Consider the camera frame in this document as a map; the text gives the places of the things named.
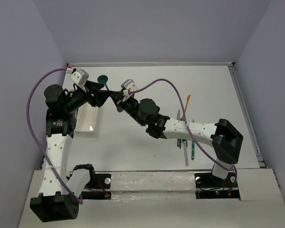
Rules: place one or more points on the orange plastic knife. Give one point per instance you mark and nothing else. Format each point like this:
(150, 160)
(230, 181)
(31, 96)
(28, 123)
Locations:
(186, 105)

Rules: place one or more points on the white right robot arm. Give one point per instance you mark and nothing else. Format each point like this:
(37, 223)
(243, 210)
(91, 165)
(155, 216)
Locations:
(225, 139)

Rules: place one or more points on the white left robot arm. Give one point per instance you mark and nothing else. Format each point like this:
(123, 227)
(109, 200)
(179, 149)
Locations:
(60, 194)

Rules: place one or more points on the knife with pink handle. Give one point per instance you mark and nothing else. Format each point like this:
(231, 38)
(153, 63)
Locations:
(186, 156)

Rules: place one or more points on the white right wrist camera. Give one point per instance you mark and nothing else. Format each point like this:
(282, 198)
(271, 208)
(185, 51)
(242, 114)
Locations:
(128, 86)

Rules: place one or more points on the knife with teal handle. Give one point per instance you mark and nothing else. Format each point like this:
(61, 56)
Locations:
(192, 150)

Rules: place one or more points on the teal plastic spoon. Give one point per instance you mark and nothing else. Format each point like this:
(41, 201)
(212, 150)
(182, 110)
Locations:
(102, 79)

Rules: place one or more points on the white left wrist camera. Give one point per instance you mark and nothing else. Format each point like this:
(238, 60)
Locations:
(79, 76)

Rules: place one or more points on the white right container tray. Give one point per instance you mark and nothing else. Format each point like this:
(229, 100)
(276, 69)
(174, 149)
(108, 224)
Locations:
(86, 119)

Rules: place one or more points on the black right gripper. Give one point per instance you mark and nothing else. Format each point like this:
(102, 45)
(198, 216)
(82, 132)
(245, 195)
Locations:
(118, 104)

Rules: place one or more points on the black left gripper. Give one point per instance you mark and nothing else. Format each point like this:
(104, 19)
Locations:
(99, 96)

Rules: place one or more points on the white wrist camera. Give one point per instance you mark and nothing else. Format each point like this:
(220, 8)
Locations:
(79, 76)
(128, 86)

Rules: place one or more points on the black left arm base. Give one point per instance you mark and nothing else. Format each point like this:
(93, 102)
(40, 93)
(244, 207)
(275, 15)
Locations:
(97, 185)

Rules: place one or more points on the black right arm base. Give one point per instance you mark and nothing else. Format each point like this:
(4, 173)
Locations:
(211, 187)

